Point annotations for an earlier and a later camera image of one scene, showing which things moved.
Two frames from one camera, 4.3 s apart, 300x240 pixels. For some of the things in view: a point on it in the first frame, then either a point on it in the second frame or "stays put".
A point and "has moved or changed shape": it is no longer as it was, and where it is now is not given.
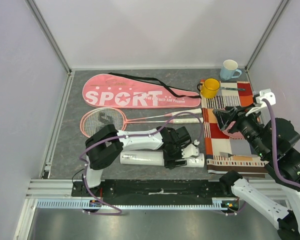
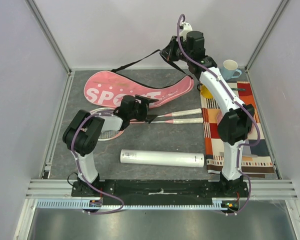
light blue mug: [227, 70] stays put
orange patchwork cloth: [226, 154] stays put
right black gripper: [234, 120] to [170, 50]
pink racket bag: [111, 90] has moved or changed shape
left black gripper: [170, 163] to [144, 106]
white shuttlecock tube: [155, 158] stays put
